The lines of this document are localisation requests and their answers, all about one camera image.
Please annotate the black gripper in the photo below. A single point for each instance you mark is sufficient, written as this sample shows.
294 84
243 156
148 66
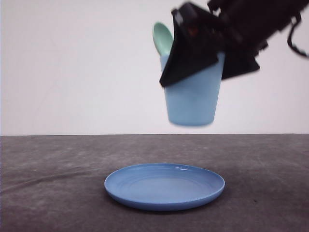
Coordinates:
199 36

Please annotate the light blue plastic cup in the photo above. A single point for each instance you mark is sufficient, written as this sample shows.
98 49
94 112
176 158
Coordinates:
192 101

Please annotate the mint green plastic spoon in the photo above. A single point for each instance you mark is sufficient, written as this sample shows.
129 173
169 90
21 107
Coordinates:
162 38

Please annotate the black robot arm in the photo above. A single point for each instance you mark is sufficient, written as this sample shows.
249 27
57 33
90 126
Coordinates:
238 28

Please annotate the blue plastic plate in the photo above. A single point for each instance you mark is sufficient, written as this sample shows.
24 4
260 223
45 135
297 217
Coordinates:
164 186

